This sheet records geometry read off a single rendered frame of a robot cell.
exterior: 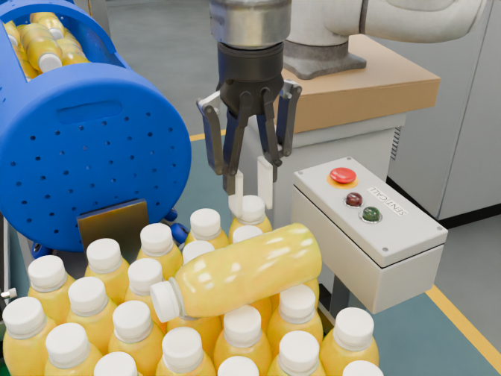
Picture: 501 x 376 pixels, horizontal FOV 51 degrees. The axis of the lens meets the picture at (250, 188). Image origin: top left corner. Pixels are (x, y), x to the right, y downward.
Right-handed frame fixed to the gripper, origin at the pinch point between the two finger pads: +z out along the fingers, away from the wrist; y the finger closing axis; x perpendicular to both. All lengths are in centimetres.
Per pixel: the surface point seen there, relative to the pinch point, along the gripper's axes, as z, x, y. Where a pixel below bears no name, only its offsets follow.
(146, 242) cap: 2.7, 1.2, 15.2
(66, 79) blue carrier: -13.0, -16.1, 18.4
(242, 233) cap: 2.5, 5.3, 3.8
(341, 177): -0.8, 4.5, -11.5
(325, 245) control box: 7.1, 7.8, -7.4
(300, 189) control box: 2.0, 1.0, -7.4
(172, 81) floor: 110, -291, -87
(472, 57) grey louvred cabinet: 28, -74, -129
